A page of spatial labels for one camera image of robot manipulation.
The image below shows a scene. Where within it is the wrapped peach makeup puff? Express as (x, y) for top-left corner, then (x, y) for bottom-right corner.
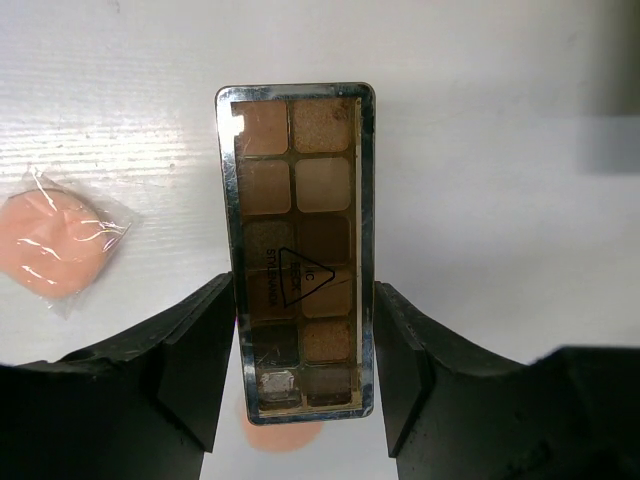
(1, 167), (139, 317)

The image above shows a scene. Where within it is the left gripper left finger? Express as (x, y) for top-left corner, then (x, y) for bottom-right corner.
(1, 273), (236, 479)

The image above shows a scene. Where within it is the brown eyeshadow palette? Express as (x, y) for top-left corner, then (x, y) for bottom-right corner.
(215, 82), (376, 425)

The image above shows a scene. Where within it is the bare peach makeup puff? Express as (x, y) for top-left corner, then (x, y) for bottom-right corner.
(236, 399), (324, 454)

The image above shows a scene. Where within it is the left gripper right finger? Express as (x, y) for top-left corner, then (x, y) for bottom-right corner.
(374, 283), (639, 479)

